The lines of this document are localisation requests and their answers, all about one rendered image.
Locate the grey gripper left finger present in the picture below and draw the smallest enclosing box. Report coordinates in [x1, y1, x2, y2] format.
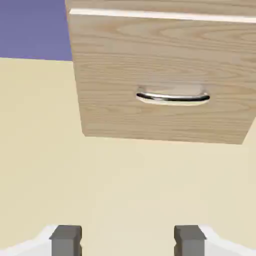
[0, 224, 83, 256]

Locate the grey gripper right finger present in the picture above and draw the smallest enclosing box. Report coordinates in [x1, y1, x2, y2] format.
[173, 224, 256, 256]

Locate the light wood cabinet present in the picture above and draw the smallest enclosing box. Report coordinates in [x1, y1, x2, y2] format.
[64, 0, 256, 145]

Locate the light wood drawer front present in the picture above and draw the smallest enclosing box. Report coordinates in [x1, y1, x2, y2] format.
[64, 0, 256, 16]
[67, 7, 256, 145]

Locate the curved silver metal handle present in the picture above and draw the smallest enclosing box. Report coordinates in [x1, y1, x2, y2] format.
[135, 85, 211, 107]

